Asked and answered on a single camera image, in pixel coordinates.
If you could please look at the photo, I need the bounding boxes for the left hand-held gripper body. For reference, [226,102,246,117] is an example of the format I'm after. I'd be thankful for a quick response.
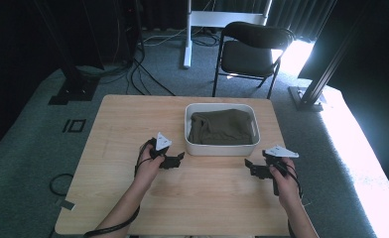
[148,131,181,170]

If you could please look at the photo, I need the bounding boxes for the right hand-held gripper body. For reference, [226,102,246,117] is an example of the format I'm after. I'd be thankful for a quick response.
[262,144,301,196]

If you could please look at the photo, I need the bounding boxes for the white plastic bin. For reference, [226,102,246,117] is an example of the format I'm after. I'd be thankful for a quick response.
[184,102,262,158]

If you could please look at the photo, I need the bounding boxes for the olive green pants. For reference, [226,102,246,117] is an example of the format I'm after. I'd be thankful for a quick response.
[187,108,254,146]

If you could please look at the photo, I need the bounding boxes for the person's left hand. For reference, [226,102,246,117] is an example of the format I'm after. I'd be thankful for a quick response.
[133,141,166,190]

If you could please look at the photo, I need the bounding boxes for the person's right hand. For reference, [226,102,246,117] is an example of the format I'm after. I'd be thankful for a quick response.
[268,158,302,210]

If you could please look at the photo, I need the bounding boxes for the black metal stand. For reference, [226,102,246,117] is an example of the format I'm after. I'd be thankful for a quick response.
[288,0,373,113]
[33,0,101,106]

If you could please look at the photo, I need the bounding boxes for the black folding chair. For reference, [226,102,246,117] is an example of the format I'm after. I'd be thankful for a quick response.
[211,21,297,100]

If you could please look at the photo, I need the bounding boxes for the dark curtain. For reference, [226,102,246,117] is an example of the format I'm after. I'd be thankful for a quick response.
[267,0,336,43]

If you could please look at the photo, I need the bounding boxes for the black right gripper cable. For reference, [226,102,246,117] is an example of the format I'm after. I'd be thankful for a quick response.
[281,163,304,200]

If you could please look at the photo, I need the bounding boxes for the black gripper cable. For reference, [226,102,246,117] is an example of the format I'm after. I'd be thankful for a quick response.
[82,140,158,238]
[281,163,304,200]

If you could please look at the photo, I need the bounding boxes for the black floor cables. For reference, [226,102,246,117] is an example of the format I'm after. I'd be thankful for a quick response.
[125,49,178,97]

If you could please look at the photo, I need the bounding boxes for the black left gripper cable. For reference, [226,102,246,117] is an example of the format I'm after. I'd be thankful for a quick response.
[82,140,158,238]

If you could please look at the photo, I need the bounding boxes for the white floor cable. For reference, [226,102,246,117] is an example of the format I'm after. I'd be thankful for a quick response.
[142,27,188,48]

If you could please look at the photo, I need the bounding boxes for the white metal desk frame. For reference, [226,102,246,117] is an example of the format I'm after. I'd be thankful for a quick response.
[183,0,273,69]

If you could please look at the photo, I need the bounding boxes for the black cable loop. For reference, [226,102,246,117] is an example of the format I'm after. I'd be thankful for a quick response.
[49,173,74,197]

